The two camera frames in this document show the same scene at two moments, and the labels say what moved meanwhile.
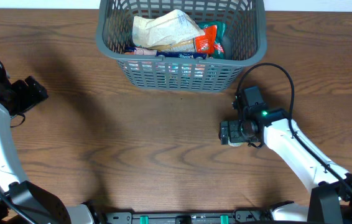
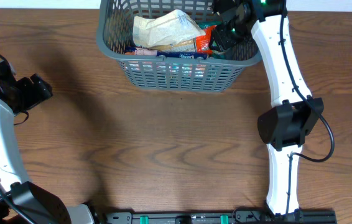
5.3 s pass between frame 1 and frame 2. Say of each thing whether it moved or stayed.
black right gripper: moved
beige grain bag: stayed
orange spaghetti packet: stayed
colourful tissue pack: stayed
